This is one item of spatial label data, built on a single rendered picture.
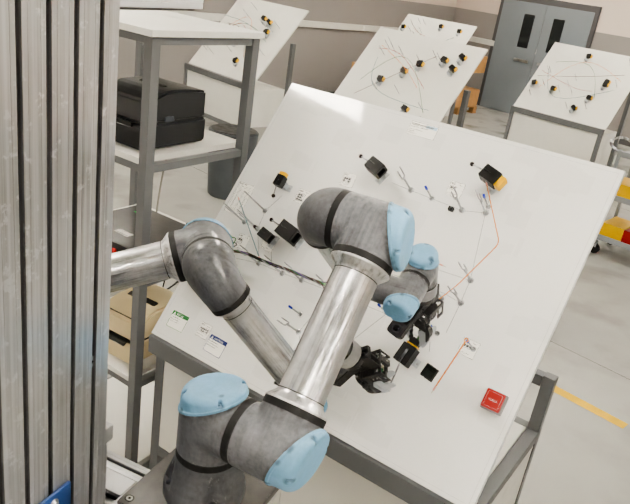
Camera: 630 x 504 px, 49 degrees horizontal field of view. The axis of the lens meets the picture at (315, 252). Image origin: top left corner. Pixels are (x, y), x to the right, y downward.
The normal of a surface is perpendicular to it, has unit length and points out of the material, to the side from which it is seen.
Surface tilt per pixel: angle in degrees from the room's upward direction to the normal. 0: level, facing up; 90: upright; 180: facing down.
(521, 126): 90
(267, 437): 49
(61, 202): 90
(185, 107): 90
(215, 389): 7
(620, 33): 90
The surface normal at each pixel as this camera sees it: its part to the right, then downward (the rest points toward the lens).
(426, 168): -0.37, -0.37
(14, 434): 0.90, 0.28
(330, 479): -0.58, 0.23
